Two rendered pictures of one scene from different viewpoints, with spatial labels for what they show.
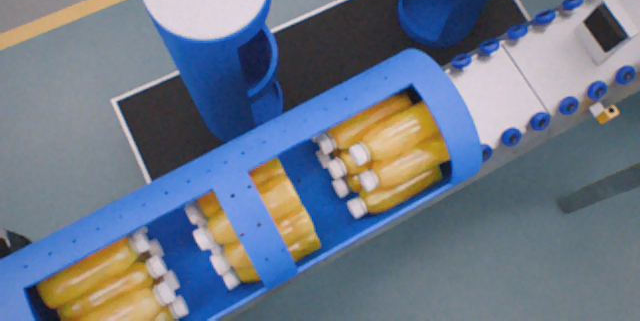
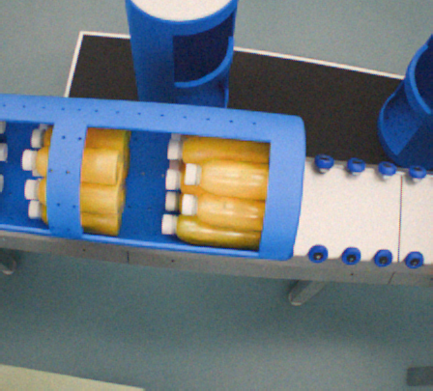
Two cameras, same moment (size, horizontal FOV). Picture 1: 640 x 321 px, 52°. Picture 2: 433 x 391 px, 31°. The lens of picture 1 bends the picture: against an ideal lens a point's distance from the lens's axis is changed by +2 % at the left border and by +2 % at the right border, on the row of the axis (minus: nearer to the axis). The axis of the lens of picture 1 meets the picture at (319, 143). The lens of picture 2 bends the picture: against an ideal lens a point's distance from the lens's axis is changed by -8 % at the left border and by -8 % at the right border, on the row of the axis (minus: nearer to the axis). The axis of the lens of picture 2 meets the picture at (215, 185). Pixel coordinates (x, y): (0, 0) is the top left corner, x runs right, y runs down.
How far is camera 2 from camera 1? 46 cm
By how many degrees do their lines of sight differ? 8
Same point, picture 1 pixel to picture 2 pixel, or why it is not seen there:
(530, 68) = (410, 210)
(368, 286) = (189, 337)
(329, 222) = (142, 224)
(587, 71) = not seen: outside the picture
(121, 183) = not seen: hidden behind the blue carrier
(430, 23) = (403, 138)
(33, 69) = not seen: outside the picture
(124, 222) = not seen: outside the picture
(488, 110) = (352, 223)
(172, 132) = (107, 86)
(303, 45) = (276, 81)
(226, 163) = (78, 111)
